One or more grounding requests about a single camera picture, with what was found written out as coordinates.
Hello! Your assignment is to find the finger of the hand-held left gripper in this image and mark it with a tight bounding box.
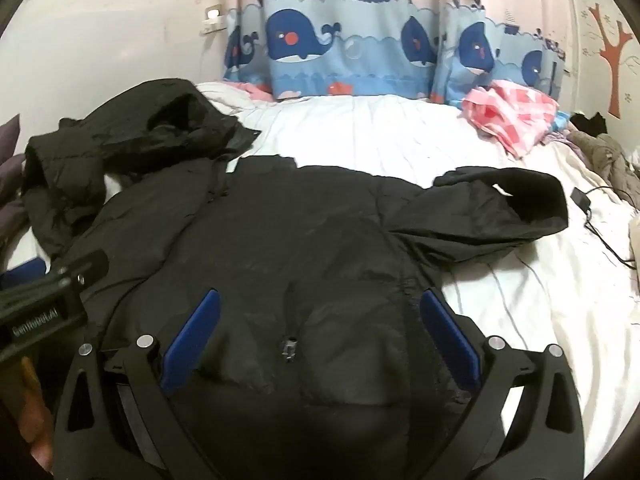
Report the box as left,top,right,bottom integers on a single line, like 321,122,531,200
47,252,108,288

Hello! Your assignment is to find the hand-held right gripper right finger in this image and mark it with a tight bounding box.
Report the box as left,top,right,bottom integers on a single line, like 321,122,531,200
419,287,586,480

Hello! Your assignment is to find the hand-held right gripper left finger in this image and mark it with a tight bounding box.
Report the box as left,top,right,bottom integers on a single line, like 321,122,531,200
52,287,223,480

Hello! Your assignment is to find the black puffer jacket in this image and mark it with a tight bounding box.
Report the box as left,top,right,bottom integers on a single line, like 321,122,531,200
50,154,571,480

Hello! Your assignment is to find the black hooded jacket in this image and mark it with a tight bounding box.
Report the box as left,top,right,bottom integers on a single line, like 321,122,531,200
22,78,262,261

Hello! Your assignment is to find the white striped bed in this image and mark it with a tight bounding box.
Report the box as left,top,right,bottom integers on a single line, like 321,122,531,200
0,80,640,356

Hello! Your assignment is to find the pink checked cloth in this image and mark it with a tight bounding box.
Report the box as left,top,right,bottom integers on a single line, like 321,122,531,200
460,80,561,158

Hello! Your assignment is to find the khaki coat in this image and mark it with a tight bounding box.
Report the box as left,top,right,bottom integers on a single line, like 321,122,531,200
570,130,640,211

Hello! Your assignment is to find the small black cloth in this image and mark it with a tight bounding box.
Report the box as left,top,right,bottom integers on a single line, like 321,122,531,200
570,111,608,136

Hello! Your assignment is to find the whale print curtain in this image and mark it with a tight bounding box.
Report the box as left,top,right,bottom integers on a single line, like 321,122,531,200
222,0,568,103

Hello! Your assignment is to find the white wardrobe with tree decal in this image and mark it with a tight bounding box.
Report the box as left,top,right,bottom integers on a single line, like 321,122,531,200
565,0,640,126

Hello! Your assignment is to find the black charger with cable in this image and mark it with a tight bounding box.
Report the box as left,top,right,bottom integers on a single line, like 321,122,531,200
571,185,640,267

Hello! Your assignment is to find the white wall socket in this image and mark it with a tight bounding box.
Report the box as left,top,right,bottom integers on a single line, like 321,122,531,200
200,6,228,36

